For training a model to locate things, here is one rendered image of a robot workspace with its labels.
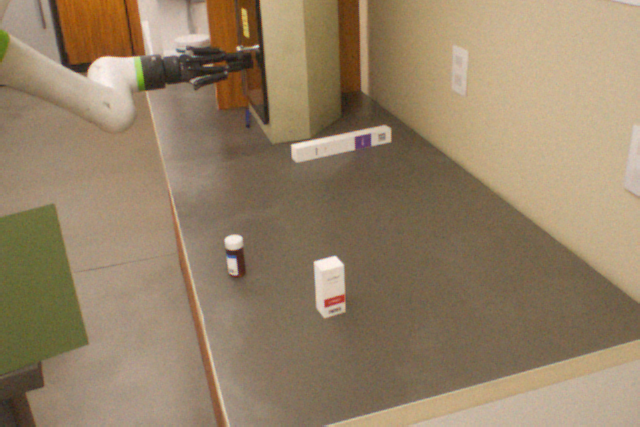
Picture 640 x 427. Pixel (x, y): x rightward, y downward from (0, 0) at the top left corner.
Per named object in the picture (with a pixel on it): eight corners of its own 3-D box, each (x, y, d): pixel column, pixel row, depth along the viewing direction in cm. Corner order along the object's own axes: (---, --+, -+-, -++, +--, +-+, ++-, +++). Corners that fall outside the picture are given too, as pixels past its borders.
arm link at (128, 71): (82, 50, 168) (89, 82, 177) (85, 82, 161) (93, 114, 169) (137, 44, 172) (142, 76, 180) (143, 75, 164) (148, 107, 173)
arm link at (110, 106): (9, 21, 143) (-17, 54, 147) (9, 54, 136) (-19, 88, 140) (142, 91, 168) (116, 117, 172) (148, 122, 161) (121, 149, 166)
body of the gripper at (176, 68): (166, 76, 169) (202, 72, 172) (161, 49, 172) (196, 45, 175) (167, 92, 176) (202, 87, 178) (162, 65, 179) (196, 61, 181)
